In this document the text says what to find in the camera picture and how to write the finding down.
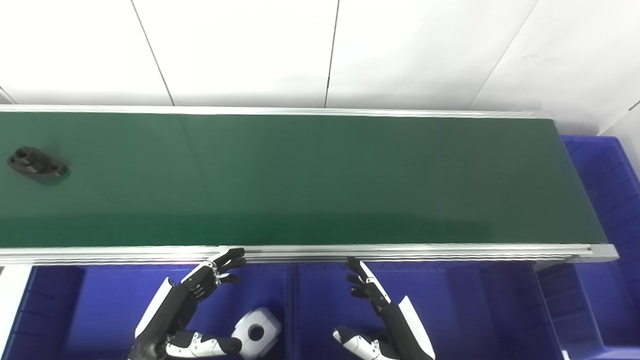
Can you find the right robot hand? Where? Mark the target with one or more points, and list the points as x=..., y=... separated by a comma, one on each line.
x=405, y=330

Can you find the blue plastic bin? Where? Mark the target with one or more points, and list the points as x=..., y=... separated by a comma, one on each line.
x=610, y=200
x=465, y=310
x=110, y=310

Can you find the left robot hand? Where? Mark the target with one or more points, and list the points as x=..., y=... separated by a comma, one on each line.
x=167, y=310

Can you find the white block with hole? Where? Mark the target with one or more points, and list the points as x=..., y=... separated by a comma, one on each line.
x=265, y=325

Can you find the green conveyor belt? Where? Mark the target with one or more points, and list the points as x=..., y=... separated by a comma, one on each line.
x=310, y=180

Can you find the aluminium conveyor side rail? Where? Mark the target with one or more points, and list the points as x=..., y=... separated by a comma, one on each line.
x=400, y=251
x=250, y=110

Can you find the black flange part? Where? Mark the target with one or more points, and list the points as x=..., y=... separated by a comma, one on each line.
x=36, y=164

